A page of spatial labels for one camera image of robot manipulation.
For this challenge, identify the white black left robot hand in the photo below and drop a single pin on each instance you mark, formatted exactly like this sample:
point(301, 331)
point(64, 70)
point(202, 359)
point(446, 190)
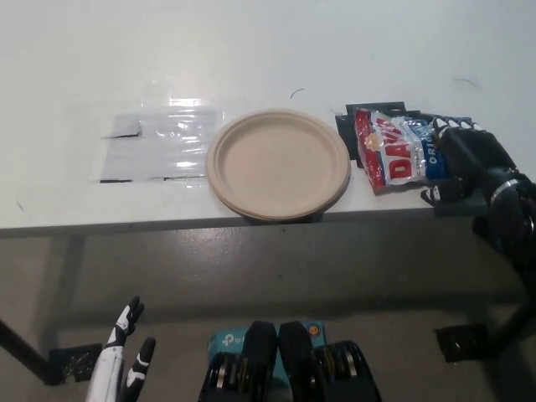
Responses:
point(111, 368)

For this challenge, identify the black slanted table leg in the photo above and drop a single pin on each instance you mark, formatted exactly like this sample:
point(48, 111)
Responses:
point(25, 354)
point(517, 324)

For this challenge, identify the clear plastic taped grey sheet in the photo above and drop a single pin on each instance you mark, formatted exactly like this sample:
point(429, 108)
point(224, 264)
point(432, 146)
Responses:
point(159, 151)

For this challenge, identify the teal router box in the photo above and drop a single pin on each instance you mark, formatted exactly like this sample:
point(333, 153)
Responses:
point(226, 341)

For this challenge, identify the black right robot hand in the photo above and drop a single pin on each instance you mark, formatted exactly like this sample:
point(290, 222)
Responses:
point(473, 159)

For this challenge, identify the beige paper plate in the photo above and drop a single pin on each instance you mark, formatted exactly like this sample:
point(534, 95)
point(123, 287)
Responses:
point(276, 163)

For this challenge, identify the black floor foot plate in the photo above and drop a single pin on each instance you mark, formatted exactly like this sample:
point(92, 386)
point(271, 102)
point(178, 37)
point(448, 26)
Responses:
point(71, 364)
point(465, 343)

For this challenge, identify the grey upright table leg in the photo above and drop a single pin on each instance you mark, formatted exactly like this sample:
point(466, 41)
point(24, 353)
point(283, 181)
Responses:
point(69, 280)

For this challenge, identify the black tape marker patch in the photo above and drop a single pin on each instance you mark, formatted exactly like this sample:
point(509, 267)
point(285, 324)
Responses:
point(344, 127)

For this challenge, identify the red blue sunflower seed bag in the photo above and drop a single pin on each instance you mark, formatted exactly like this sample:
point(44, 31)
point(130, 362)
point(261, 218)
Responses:
point(389, 155)

